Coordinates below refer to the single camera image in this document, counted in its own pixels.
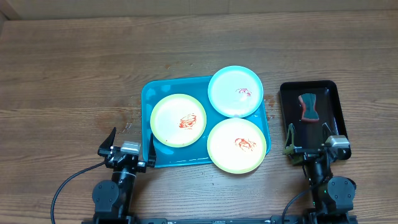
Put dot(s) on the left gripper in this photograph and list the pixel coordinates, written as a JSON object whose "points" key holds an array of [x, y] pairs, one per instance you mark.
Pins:
{"points": [[141, 165]]}

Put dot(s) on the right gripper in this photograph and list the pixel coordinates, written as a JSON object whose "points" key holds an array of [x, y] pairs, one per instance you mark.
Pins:
{"points": [[309, 155]]}

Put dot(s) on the red and green sponge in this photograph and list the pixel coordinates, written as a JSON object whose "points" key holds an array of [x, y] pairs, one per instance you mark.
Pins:
{"points": [[308, 104]]}

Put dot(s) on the green-rimmed plate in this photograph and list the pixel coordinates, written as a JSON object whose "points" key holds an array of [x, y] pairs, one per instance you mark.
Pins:
{"points": [[178, 120], [236, 146]]}

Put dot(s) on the green-rimmed plate front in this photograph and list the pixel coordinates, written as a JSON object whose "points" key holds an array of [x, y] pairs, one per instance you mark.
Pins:
{"points": [[236, 146]]}

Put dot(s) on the blue-rimmed plate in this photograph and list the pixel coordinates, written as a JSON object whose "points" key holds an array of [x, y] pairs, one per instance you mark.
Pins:
{"points": [[235, 91]]}

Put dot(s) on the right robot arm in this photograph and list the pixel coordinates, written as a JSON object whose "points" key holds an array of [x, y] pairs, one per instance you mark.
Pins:
{"points": [[332, 195]]}

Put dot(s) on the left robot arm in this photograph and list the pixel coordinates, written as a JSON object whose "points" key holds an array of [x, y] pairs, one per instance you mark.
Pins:
{"points": [[112, 198]]}

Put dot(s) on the black plastic tray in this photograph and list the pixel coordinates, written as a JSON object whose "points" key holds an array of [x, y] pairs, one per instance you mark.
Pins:
{"points": [[309, 135]]}

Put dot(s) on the teal plastic tray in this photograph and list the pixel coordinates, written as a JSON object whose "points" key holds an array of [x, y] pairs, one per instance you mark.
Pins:
{"points": [[197, 152]]}

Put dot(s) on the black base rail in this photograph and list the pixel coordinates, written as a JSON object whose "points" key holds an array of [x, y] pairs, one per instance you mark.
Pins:
{"points": [[275, 219]]}

